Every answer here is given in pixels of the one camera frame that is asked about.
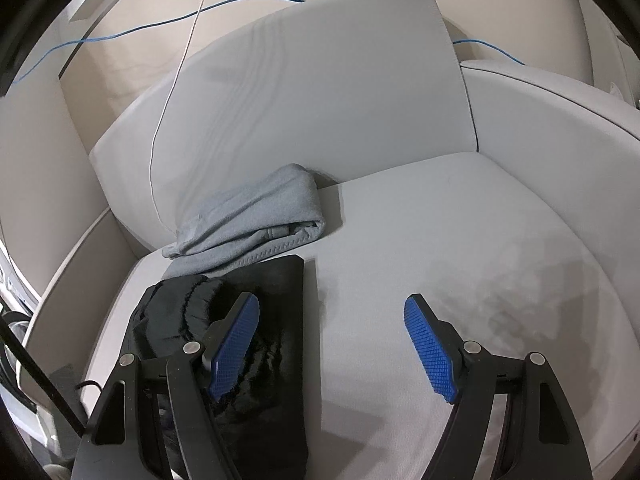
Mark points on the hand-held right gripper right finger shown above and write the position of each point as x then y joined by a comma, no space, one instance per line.
430,350

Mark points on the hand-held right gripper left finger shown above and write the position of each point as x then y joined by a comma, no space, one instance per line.
232,345

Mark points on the black pants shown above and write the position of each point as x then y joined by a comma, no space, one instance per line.
270,360

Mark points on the grey sweatpants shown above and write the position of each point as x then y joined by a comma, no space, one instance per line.
250,210

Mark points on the beige sofa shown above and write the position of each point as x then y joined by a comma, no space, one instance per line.
500,210

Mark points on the grey sofa back cushion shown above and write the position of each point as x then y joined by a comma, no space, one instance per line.
325,85

